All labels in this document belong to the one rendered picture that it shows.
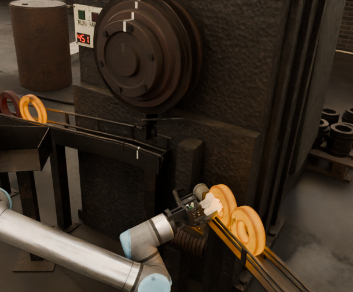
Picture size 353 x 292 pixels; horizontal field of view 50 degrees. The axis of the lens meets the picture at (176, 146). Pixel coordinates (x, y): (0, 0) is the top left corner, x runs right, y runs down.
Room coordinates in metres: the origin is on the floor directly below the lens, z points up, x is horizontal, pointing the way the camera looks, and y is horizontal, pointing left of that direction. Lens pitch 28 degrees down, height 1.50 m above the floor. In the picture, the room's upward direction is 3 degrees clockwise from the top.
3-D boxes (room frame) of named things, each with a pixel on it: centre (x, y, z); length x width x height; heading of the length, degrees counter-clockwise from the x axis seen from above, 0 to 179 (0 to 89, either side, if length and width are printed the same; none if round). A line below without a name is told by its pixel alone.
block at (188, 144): (1.37, -0.06, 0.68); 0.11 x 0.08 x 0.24; 150
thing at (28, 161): (1.48, 0.72, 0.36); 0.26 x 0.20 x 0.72; 95
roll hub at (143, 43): (1.39, 0.20, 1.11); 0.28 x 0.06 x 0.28; 60
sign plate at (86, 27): (1.74, 0.39, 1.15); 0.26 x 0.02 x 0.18; 60
